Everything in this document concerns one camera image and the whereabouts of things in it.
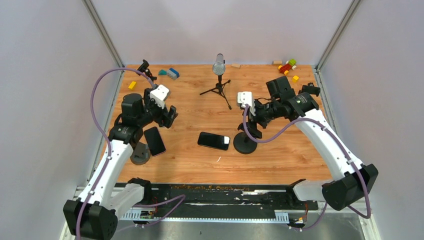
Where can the red toy brick car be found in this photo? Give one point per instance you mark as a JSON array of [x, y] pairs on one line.
[[289, 65]]

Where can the teal toy block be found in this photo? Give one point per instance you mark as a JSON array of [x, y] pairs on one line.
[[162, 72]]

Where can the yellow toy brick left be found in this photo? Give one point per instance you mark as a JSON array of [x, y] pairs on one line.
[[132, 85]]

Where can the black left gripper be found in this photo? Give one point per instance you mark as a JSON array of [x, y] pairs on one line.
[[163, 119]]

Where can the grey round stand base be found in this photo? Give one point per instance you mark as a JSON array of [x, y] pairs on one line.
[[141, 154]]

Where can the wooden rectangular block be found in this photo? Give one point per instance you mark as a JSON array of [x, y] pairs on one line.
[[236, 65]]

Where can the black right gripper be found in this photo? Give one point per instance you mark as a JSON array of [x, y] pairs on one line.
[[263, 123]]

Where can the blue grey toy bricks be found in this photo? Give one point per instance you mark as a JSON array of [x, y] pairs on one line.
[[172, 73]]

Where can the black phone stand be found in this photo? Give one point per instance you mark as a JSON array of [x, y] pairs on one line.
[[311, 89], [243, 144], [144, 68]]

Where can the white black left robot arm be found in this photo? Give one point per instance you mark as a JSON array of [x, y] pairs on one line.
[[95, 213]]

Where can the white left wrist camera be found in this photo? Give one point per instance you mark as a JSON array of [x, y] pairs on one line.
[[159, 95]]

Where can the yellow toy cube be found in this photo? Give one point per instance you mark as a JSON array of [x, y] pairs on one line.
[[295, 79]]

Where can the black smartphone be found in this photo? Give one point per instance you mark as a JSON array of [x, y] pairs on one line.
[[154, 141], [214, 141]]

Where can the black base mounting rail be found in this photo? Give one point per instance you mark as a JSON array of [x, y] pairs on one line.
[[225, 201]]

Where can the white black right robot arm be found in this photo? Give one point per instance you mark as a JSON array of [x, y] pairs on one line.
[[351, 181]]

